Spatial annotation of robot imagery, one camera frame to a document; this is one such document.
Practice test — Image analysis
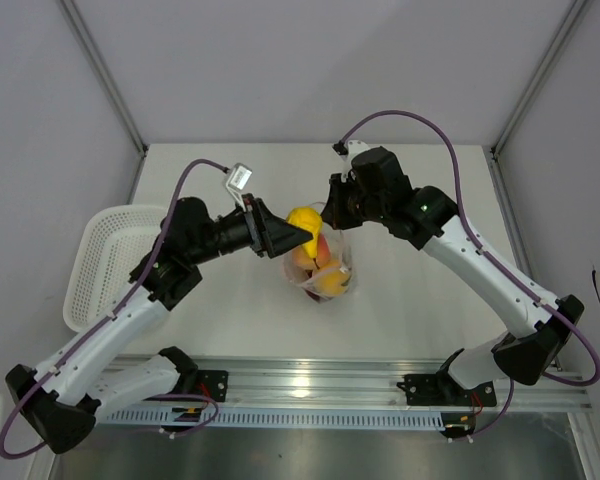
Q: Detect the white perforated plastic basket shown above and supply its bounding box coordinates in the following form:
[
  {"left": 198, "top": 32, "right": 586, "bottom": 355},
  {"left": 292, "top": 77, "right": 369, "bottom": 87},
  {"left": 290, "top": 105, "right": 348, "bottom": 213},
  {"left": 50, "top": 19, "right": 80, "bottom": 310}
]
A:
[{"left": 63, "top": 205, "right": 167, "bottom": 332}]

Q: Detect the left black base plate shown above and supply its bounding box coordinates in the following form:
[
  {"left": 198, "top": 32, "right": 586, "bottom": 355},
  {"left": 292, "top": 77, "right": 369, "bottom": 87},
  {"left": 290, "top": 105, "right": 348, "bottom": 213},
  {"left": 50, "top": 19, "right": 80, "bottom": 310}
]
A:
[{"left": 194, "top": 370, "right": 229, "bottom": 403}]

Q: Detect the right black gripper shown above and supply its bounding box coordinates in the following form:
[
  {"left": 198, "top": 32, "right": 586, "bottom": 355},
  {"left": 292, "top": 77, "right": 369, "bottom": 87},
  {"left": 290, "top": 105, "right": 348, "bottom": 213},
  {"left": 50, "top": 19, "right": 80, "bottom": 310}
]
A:
[{"left": 320, "top": 173, "right": 387, "bottom": 231}]

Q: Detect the aluminium mounting rail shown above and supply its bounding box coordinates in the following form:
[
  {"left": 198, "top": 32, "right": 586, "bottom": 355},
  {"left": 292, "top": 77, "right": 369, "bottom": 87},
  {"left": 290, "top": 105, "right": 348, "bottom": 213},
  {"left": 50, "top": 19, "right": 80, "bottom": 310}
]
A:
[{"left": 99, "top": 357, "right": 594, "bottom": 414}]

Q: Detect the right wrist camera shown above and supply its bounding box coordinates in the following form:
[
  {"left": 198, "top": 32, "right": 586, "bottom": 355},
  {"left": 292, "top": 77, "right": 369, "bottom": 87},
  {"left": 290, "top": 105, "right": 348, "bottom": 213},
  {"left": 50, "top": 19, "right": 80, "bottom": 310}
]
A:
[{"left": 332, "top": 140, "right": 371, "bottom": 180}]

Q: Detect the pink orange toy peach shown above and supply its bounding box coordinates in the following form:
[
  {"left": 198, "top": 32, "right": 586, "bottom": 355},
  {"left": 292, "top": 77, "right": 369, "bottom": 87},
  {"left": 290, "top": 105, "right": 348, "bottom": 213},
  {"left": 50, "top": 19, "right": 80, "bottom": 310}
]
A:
[{"left": 291, "top": 234, "right": 331, "bottom": 271}]

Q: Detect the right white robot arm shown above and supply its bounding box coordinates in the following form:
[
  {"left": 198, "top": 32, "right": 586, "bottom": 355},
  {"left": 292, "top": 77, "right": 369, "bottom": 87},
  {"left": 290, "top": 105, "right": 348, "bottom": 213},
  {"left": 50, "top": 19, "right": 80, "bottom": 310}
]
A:
[{"left": 322, "top": 141, "right": 584, "bottom": 404}]

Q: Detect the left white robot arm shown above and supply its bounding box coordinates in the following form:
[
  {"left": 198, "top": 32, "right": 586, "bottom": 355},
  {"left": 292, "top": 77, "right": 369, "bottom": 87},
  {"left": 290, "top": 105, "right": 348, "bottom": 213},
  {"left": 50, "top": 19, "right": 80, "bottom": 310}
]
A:
[{"left": 5, "top": 194, "right": 313, "bottom": 454}]

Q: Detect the clear zip top bag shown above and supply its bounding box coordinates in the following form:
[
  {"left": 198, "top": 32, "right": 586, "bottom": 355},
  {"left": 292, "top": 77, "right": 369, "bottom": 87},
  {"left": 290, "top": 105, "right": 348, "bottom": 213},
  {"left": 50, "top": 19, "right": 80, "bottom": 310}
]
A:
[{"left": 283, "top": 202, "right": 355, "bottom": 303}]

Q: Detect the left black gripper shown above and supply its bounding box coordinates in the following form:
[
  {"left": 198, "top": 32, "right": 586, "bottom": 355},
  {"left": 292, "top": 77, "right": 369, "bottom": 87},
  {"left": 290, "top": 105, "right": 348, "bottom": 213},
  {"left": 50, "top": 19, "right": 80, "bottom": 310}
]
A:
[{"left": 189, "top": 193, "right": 312, "bottom": 266}]

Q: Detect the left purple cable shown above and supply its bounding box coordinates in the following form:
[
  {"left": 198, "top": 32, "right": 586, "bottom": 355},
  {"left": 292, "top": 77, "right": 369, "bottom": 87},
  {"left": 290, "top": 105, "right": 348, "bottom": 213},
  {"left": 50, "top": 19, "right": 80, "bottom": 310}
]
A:
[{"left": 0, "top": 158, "right": 231, "bottom": 459}]

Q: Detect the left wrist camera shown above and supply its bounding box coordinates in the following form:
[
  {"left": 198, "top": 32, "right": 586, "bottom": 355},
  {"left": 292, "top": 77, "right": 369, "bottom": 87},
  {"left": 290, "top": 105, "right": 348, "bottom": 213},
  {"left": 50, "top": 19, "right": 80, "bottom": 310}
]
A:
[{"left": 223, "top": 163, "right": 253, "bottom": 210}]

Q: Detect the right aluminium frame post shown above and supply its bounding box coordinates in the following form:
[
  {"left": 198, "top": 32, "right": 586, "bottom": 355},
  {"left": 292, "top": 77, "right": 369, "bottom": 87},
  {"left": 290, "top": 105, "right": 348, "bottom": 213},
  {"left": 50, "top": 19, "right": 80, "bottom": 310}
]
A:
[{"left": 490, "top": 0, "right": 594, "bottom": 158}]

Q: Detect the purple cable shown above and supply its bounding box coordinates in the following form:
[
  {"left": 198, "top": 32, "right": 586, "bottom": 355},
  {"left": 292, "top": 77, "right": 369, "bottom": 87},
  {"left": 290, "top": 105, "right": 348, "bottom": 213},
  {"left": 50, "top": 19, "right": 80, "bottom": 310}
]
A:
[
  {"left": 340, "top": 109, "right": 600, "bottom": 386},
  {"left": 0, "top": 158, "right": 231, "bottom": 459}
]

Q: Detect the aluminium frame post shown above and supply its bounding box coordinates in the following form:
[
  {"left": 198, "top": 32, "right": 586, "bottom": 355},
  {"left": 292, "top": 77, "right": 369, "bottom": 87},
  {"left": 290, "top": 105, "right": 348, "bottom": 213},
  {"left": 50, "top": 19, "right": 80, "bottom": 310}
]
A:
[
  {"left": 490, "top": 0, "right": 594, "bottom": 158},
  {"left": 56, "top": 0, "right": 148, "bottom": 157}
]

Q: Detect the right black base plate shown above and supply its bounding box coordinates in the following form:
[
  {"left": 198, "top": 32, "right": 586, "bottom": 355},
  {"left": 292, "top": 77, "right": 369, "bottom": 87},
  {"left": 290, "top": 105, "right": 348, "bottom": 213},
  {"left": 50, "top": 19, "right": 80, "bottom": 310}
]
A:
[{"left": 396, "top": 374, "right": 497, "bottom": 407}]

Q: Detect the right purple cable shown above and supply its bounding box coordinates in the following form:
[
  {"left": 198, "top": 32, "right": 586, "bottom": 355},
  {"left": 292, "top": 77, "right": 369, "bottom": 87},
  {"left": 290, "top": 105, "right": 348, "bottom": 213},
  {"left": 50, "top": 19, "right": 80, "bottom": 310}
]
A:
[{"left": 340, "top": 109, "right": 600, "bottom": 386}]

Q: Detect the yellow toy pear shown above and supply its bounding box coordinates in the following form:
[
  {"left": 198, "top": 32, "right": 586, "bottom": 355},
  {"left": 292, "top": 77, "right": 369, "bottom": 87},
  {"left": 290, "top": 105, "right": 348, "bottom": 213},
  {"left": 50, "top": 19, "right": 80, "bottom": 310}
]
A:
[{"left": 286, "top": 206, "right": 323, "bottom": 257}]

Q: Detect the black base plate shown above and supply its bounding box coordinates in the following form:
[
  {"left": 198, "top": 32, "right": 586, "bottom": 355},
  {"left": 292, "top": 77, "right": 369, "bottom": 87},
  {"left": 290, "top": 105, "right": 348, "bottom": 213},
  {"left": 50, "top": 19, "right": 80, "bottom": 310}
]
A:
[
  {"left": 396, "top": 374, "right": 497, "bottom": 407},
  {"left": 194, "top": 370, "right": 229, "bottom": 403}
]

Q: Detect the white slotted cable duct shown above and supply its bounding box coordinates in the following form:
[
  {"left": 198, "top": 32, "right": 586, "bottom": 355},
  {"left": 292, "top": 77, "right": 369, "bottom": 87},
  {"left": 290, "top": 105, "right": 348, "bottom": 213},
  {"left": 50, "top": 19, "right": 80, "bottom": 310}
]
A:
[{"left": 103, "top": 405, "right": 445, "bottom": 431}]

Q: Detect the left aluminium frame post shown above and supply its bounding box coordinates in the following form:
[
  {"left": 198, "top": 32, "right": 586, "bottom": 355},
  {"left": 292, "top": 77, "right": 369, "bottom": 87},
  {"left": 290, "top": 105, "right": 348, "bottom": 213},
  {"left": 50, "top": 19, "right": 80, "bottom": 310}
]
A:
[{"left": 56, "top": 0, "right": 148, "bottom": 157}]

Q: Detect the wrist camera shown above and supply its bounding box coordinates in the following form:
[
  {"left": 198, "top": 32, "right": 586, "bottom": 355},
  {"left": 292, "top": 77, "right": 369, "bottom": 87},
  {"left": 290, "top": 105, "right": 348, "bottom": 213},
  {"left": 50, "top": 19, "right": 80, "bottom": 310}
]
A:
[
  {"left": 223, "top": 163, "right": 253, "bottom": 210},
  {"left": 332, "top": 140, "right": 371, "bottom": 180}
]

